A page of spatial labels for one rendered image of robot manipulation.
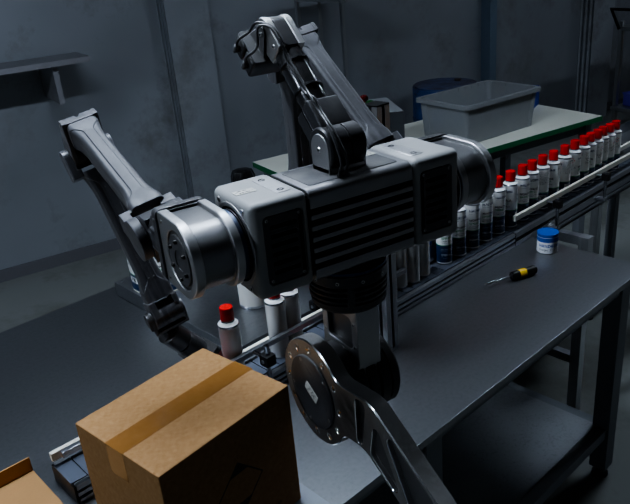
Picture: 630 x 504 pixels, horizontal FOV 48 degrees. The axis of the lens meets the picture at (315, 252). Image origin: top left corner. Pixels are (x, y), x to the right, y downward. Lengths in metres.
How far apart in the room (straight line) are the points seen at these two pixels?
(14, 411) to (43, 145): 3.07
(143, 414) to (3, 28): 3.69
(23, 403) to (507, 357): 1.26
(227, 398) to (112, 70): 3.80
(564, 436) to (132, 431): 1.74
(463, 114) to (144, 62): 2.22
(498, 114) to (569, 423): 1.87
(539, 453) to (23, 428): 1.63
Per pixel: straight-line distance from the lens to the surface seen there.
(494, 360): 1.91
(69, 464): 1.67
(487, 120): 3.95
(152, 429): 1.28
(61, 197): 4.97
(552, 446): 2.63
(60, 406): 1.96
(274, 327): 1.81
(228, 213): 1.05
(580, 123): 4.34
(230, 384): 1.35
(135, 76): 4.97
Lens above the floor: 1.86
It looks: 24 degrees down
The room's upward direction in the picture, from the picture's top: 5 degrees counter-clockwise
